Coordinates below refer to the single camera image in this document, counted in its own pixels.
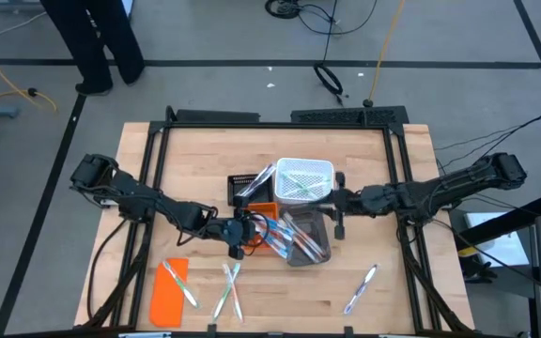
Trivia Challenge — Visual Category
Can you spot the purple toothbrush in wrapper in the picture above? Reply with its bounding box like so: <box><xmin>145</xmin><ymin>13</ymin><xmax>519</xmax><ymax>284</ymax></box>
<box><xmin>342</xmin><ymin>262</ymin><xmax>380</xmax><ymax>315</ymax></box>

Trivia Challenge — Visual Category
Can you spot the orange perforated plastic basket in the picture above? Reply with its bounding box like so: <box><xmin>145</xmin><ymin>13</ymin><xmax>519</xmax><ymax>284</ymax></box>
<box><xmin>245</xmin><ymin>201</ymin><xmax>282</xmax><ymax>254</ymax></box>

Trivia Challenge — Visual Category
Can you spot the white toothbrush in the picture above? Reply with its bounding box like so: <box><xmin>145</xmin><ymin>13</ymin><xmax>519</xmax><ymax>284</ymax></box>
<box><xmin>234</xmin><ymin>161</ymin><xmax>277</xmax><ymax>199</ymax></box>

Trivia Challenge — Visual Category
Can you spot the black aluminium table frame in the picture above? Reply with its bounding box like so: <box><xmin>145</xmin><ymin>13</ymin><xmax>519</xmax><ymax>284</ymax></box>
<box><xmin>80</xmin><ymin>119</ymin><xmax>478</xmax><ymax>338</ymax></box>

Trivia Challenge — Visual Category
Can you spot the white perforated plastic basket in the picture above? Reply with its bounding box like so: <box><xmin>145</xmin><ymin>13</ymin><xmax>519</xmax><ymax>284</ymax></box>
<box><xmin>273</xmin><ymin>157</ymin><xmax>336</xmax><ymax>207</ymax></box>

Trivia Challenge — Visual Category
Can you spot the black perforated rear plate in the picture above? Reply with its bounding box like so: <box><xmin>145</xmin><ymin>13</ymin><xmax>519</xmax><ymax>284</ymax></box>
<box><xmin>290</xmin><ymin>105</ymin><xmax>410</xmax><ymax>127</ymax></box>

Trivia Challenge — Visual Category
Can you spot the black perforated plastic basket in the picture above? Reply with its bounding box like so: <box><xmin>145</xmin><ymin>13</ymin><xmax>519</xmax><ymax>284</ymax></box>
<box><xmin>226</xmin><ymin>173</ymin><xmax>275</xmax><ymax>207</ymax></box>

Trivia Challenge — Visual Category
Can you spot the yellow hanging cable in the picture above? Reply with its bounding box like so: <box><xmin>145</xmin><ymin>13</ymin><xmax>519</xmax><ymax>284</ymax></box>
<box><xmin>366</xmin><ymin>0</ymin><xmax>407</xmax><ymax>108</ymax></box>

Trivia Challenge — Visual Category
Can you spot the white packaged item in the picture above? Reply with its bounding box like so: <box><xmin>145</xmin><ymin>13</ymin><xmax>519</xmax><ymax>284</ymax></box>
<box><xmin>251</xmin><ymin>218</ymin><xmax>291</xmax><ymax>260</ymax></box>

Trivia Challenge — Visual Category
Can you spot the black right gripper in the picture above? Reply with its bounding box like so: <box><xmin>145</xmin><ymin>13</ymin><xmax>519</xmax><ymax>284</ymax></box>
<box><xmin>313</xmin><ymin>171</ymin><xmax>389</xmax><ymax>240</ymax></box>

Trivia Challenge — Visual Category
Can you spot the white box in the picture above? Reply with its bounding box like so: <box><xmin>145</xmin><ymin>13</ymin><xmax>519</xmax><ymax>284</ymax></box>
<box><xmin>461</xmin><ymin>210</ymin><xmax>533</xmax><ymax>269</ymax></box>

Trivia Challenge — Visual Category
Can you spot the person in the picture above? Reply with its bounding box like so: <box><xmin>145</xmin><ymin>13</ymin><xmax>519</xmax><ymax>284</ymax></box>
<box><xmin>39</xmin><ymin>0</ymin><xmax>147</xmax><ymax>97</ymax></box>

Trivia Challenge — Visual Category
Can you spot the green toothbrush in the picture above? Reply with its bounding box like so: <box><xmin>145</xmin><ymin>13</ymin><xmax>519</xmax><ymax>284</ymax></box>
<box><xmin>283</xmin><ymin>175</ymin><xmax>333</xmax><ymax>197</ymax></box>
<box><xmin>281</xmin><ymin>171</ymin><xmax>332</xmax><ymax>194</ymax></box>
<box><xmin>161</xmin><ymin>259</ymin><xmax>202</xmax><ymax>310</ymax></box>
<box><xmin>210</xmin><ymin>261</ymin><xmax>242</xmax><ymax>324</ymax></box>

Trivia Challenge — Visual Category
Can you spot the smoky transparent plastic bin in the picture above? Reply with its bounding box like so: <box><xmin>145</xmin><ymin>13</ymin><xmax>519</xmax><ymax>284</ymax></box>
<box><xmin>279</xmin><ymin>208</ymin><xmax>333</xmax><ymax>268</ymax></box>

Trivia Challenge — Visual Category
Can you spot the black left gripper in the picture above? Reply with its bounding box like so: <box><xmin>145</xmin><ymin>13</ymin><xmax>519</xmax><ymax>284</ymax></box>
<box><xmin>204</xmin><ymin>194</ymin><xmax>267</xmax><ymax>260</ymax></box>

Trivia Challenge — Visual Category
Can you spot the orange toothbrush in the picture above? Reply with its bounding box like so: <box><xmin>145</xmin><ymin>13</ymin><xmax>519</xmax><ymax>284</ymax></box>
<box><xmin>282</xmin><ymin>211</ymin><xmax>321</xmax><ymax>262</ymax></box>
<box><xmin>222</xmin><ymin>262</ymin><xmax>245</xmax><ymax>324</ymax></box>
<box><xmin>293</xmin><ymin>213</ymin><xmax>329</xmax><ymax>258</ymax></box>

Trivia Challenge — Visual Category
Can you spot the blue toothbrush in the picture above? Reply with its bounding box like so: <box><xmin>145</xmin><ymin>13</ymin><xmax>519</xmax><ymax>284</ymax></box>
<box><xmin>264</xmin><ymin>216</ymin><xmax>297</xmax><ymax>249</ymax></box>

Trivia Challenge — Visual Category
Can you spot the black cable coil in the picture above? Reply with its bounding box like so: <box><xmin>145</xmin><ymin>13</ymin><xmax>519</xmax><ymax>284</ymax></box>
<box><xmin>312</xmin><ymin>60</ymin><xmax>347</xmax><ymax>107</ymax></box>

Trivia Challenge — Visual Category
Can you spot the orange flat plastic lid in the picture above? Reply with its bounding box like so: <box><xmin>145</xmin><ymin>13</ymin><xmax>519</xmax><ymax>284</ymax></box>
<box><xmin>148</xmin><ymin>256</ymin><xmax>191</xmax><ymax>329</ymax></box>

